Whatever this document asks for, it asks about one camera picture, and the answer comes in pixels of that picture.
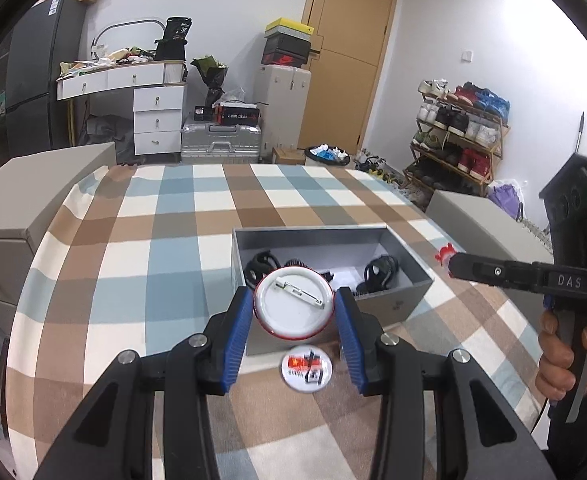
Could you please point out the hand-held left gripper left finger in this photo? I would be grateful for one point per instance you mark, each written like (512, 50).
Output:
(236, 340)

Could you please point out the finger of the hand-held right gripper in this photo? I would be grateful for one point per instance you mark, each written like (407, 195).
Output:
(498, 271)

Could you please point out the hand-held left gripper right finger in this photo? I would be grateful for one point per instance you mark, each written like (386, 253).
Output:
(354, 340)

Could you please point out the printed round pin badge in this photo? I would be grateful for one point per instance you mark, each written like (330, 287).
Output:
(307, 366)

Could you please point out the small red hair clip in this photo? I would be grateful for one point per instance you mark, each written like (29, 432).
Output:
(446, 255)

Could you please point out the red rimmed round pin badge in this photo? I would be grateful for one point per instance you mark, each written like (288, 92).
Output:
(293, 305)

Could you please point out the black long hair clip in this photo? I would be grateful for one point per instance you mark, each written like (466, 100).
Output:
(328, 275)

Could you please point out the black hair claw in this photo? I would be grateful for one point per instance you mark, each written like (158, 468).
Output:
(381, 272)
(261, 267)

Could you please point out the grey rectangular box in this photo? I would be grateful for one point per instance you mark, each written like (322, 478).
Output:
(313, 242)

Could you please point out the person's right hand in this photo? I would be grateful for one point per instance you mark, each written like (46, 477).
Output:
(556, 360)

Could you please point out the grey cabinet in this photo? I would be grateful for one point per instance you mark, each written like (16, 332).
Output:
(33, 195)
(483, 220)

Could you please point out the purple plastic bag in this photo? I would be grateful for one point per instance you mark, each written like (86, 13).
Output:
(506, 200)

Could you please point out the checked tablecloth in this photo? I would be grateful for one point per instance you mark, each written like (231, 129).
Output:
(173, 220)

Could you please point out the wooden shoe rack with shoes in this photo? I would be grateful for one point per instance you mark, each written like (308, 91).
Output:
(453, 130)

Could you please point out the group of loose shoes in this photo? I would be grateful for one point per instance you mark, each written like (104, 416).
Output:
(373, 165)

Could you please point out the black bin with plastic bags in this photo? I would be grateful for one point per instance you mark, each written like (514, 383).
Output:
(326, 155)

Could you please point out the small cardboard box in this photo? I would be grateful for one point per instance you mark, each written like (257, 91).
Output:
(288, 155)

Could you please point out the silver suitcase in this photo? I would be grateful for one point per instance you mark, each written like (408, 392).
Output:
(218, 142)

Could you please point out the black box with red label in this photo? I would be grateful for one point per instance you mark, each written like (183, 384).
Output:
(238, 114)

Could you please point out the small black box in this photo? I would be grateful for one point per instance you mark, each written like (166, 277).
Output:
(205, 113)

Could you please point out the white desk with drawers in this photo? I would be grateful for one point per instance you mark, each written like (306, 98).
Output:
(158, 120)

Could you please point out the white suitcase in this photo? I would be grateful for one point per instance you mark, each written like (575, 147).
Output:
(283, 100)

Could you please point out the grey bag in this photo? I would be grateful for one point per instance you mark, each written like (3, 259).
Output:
(105, 130)

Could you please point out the wooden door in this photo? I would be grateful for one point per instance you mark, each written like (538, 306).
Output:
(353, 60)

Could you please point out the dark green wrapped bouquet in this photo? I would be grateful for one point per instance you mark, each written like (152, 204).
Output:
(211, 72)

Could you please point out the white pleated filter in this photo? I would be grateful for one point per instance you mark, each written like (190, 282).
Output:
(176, 72)

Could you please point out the red and black shoe box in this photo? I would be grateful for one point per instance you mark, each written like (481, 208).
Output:
(283, 58)

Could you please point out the desk clutter pile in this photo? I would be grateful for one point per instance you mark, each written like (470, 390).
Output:
(113, 57)

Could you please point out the black bag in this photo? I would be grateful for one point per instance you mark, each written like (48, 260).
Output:
(173, 37)

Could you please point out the yellow shoe box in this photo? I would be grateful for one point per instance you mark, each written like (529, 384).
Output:
(288, 27)

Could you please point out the black refrigerator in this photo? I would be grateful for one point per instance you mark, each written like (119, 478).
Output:
(38, 70)

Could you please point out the white wall switch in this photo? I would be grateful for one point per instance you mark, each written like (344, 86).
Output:
(466, 55)

